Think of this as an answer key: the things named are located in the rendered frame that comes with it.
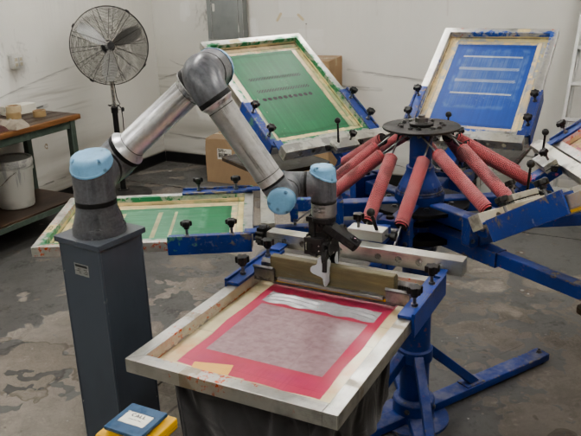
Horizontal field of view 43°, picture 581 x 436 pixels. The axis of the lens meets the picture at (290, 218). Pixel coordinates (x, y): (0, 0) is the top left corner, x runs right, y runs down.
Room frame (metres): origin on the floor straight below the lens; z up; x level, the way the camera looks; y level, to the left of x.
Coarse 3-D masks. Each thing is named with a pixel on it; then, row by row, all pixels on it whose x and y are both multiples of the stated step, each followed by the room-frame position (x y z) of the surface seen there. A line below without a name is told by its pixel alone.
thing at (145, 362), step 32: (224, 288) 2.01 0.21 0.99; (192, 320) 1.81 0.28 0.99; (160, 352) 1.68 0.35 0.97; (384, 352) 1.60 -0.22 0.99; (192, 384) 1.52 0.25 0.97; (224, 384) 1.48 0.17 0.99; (256, 384) 1.47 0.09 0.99; (352, 384) 1.46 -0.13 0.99; (288, 416) 1.39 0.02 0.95; (320, 416) 1.36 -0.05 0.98
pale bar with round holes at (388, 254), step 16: (288, 240) 2.32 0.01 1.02; (352, 256) 2.21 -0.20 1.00; (368, 256) 2.18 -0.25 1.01; (384, 256) 2.15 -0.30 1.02; (400, 256) 2.13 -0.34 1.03; (416, 256) 2.10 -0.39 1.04; (432, 256) 2.09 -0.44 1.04; (448, 256) 2.08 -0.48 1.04; (464, 256) 2.08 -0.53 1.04; (448, 272) 2.05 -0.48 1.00; (464, 272) 2.06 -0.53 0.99
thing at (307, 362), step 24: (384, 312) 1.88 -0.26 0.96; (312, 336) 1.76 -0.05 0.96; (336, 336) 1.76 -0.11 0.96; (360, 336) 1.75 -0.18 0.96; (264, 360) 1.64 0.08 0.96; (288, 360) 1.64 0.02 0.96; (312, 360) 1.63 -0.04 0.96; (336, 360) 1.63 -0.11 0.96; (264, 384) 1.53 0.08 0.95; (288, 384) 1.52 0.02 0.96; (312, 384) 1.52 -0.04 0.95
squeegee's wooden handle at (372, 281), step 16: (272, 256) 2.09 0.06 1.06; (288, 256) 2.08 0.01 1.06; (288, 272) 2.06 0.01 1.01; (304, 272) 2.03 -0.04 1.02; (336, 272) 1.98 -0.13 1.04; (352, 272) 1.96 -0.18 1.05; (368, 272) 1.94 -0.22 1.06; (384, 272) 1.93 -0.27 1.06; (352, 288) 1.96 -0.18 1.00; (368, 288) 1.94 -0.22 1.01; (384, 288) 1.91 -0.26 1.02
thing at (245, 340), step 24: (288, 288) 2.07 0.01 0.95; (240, 312) 1.92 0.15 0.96; (264, 312) 1.91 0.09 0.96; (288, 312) 1.90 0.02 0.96; (312, 312) 1.90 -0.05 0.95; (216, 336) 1.78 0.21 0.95; (240, 336) 1.77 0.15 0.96; (264, 336) 1.77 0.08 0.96; (288, 336) 1.76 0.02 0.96; (192, 360) 1.65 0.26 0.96; (216, 360) 1.65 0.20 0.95; (240, 360) 1.64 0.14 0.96
